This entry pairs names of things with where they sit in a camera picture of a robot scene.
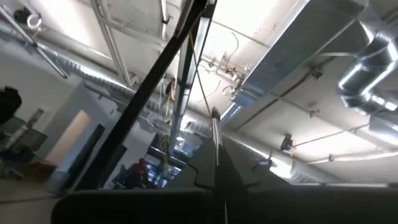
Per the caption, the rectangular metal air duct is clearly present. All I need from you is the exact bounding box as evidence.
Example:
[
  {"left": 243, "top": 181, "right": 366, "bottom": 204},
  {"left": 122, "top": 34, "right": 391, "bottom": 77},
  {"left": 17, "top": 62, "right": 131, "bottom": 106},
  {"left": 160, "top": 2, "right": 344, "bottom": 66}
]
[{"left": 233, "top": 0, "right": 371, "bottom": 106}]

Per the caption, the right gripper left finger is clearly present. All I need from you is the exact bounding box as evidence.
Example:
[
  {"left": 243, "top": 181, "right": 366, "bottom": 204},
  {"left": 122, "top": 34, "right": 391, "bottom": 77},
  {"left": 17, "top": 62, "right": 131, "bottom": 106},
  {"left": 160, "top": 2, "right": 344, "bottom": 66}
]
[{"left": 169, "top": 138, "right": 225, "bottom": 224}]

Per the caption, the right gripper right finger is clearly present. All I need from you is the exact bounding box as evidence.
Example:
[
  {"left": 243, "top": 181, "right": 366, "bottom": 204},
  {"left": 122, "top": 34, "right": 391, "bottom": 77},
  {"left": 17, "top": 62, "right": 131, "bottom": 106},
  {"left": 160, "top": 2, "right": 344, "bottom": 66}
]
[{"left": 220, "top": 138, "right": 293, "bottom": 224}]

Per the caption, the round metal air duct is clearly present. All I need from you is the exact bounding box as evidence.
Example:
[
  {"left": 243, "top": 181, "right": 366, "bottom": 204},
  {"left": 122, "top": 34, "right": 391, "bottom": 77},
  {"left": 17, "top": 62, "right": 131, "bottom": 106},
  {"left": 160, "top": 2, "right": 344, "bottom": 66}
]
[{"left": 337, "top": 30, "right": 398, "bottom": 116}]

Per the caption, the person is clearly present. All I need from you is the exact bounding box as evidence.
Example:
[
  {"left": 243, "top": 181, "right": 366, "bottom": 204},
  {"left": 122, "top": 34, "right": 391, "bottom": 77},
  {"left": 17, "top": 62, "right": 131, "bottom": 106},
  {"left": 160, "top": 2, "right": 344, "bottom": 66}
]
[{"left": 126, "top": 157, "right": 150, "bottom": 189}]

